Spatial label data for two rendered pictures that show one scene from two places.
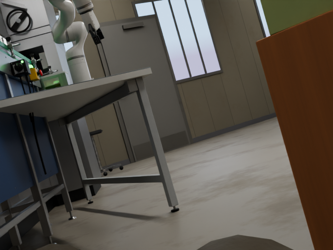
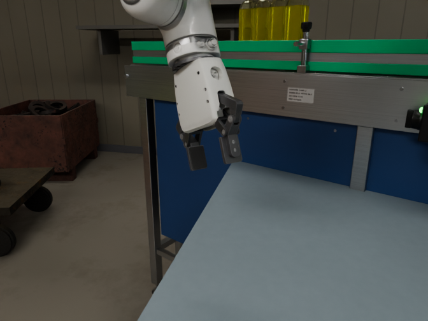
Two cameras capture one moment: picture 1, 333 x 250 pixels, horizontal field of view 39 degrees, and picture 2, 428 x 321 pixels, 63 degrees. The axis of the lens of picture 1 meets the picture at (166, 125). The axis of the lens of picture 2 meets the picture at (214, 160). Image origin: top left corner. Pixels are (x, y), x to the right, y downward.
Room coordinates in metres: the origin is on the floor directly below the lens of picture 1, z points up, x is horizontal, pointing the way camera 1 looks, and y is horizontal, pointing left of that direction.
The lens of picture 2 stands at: (2.72, -0.19, 1.12)
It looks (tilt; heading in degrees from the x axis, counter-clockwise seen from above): 18 degrees down; 131
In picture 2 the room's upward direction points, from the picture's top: straight up
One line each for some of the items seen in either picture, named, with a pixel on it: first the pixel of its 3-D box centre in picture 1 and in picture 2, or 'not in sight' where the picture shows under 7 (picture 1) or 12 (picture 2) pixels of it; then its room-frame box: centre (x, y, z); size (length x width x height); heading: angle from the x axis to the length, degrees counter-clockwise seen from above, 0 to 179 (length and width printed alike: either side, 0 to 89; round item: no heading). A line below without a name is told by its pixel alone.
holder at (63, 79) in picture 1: (51, 89); not in sight; (3.43, 0.74, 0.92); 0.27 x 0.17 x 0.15; 93
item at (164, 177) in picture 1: (105, 155); not in sight; (3.06, 0.44, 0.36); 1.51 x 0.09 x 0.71; 27
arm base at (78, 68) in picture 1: (80, 73); not in sight; (3.05, 0.45, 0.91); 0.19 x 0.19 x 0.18
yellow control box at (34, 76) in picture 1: (32, 75); not in sight; (2.89, 0.71, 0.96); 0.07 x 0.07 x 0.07; 3
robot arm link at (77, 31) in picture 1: (76, 40); not in sight; (3.05, 0.42, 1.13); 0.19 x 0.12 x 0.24; 105
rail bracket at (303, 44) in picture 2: not in sight; (300, 48); (2.26, 0.69, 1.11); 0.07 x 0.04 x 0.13; 93
